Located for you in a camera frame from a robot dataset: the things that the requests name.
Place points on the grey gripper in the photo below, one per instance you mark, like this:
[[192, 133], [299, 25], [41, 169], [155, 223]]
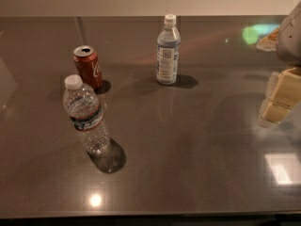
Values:
[[291, 40]]

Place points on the clear water bottle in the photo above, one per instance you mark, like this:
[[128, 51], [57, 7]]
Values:
[[85, 111]]

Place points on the blue label plastic bottle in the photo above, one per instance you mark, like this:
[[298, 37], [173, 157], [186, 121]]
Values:
[[168, 49]]

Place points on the red soda can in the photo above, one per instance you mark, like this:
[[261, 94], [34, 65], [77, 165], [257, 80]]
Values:
[[87, 64]]

